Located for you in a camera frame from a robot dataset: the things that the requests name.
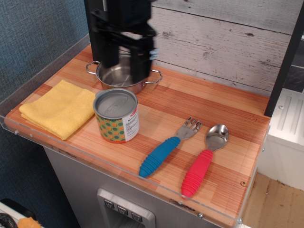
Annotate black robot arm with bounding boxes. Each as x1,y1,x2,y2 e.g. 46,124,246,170
91,0,157,83

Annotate black left frame post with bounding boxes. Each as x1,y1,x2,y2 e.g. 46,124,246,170
84,0,104,61

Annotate clear acrylic table guard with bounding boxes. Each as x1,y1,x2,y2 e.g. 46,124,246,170
0,37,270,228

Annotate black right frame post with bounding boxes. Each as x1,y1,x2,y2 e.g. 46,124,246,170
264,3,304,117

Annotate silver dispenser panel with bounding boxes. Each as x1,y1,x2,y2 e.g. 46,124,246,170
97,188,156,228

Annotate red handled spoon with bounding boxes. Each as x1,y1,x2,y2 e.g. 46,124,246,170
181,124,229,198

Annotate grey toy fridge cabinet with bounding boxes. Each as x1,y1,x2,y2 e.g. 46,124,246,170
44,148,216,228

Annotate blue handled fork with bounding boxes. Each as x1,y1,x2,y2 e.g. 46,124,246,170
139,117,202,178

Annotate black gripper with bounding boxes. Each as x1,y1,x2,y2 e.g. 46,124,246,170
91,8,158,83

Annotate orange object bottom left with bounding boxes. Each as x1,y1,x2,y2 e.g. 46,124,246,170
18,217,42,228

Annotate yellow folded cloth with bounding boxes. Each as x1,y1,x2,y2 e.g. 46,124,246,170
19,80,95,140

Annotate black frame post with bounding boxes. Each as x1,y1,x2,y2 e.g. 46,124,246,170
84,0,104,61
264,3,304,117

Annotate small steel pot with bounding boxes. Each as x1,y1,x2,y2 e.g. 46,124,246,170
86,54,163,94

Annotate black object bottom left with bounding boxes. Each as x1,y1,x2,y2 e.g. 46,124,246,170
0,199,37,228

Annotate toy food can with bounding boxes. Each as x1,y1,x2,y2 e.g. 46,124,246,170
93,88,140,143

